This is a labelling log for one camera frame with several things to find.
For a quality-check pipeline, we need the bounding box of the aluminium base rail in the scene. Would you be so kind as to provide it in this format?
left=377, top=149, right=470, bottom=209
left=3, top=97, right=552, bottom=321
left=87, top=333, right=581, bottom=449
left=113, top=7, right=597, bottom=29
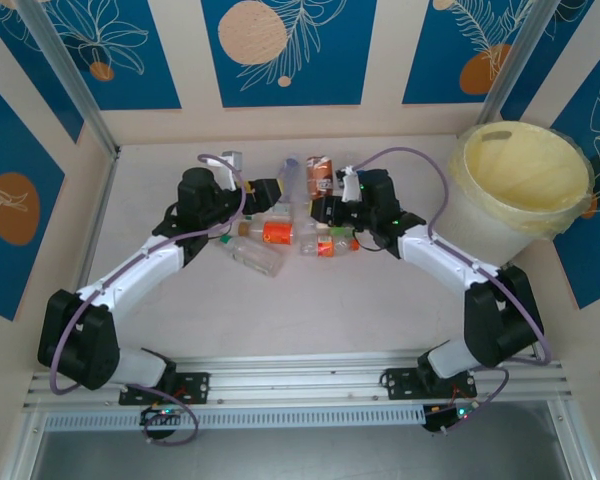
left=22, top=349, right=571, bottom=416

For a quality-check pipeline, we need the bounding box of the orange label bottle beige cap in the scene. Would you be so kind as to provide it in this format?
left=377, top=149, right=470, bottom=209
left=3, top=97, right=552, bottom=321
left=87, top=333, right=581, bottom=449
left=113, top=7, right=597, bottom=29
left=235, top=219, right=297, bottom=247

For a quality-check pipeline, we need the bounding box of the white plastic bin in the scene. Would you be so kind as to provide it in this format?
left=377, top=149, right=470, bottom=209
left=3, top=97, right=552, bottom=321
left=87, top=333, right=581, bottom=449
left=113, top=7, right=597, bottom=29
left=432, top=119, right=599, bottom=269

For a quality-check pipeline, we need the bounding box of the small bottle white green label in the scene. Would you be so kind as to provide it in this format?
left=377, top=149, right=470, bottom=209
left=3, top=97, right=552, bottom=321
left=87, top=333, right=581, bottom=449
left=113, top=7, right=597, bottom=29
left=242, top=199, right=294, bottom=222

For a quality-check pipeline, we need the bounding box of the aluminium frame post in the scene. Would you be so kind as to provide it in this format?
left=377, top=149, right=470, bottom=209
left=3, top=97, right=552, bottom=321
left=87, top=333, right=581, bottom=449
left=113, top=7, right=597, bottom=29
left=477, top=0, right=551, bottom=126
left=17, top=0, right=121, bottom=161

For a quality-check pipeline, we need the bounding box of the large clear bottle green cap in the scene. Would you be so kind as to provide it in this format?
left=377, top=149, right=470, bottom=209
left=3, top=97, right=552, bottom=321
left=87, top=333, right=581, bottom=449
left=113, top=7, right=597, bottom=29
left=218, top=233, right=285, bottom=279

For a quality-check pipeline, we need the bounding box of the white slotted cable duct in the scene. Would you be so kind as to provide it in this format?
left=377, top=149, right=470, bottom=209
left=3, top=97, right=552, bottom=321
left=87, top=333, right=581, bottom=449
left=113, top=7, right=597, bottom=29
left=42, top=404, right=429, bottom=432

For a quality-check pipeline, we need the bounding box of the yellow plastic bin liner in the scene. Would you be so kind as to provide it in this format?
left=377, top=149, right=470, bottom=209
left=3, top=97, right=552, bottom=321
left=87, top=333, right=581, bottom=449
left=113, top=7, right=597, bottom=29
left=447, top=119, right=600, bottom=241

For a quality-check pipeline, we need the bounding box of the clear bottle blue cap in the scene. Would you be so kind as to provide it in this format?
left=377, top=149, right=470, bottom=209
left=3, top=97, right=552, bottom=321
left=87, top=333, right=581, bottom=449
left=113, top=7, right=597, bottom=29
left=277, top=157, right=304, bottom=204

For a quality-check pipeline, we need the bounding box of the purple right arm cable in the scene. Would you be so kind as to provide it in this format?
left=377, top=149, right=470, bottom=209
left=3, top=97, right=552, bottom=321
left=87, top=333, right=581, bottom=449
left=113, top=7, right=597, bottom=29
left=352, top=145, right=554, bottom=436

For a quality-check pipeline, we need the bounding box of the orange label bottle green cap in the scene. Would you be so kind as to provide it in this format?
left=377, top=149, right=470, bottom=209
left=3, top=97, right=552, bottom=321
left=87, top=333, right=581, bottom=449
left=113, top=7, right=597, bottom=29
left=315, top=225, right=361, bottom=260

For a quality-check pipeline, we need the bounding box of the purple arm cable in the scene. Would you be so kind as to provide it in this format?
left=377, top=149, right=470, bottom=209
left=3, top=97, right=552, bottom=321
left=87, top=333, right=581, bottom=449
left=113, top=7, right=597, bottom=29
left=352, top=145, right=554, bottom=436
left=48, top=152, right=249, bottom=446

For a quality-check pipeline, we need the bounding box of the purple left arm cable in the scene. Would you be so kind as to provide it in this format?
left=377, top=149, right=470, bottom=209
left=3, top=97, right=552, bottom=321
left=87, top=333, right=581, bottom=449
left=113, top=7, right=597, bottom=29
left=48, top=152, right=249, bottom=446

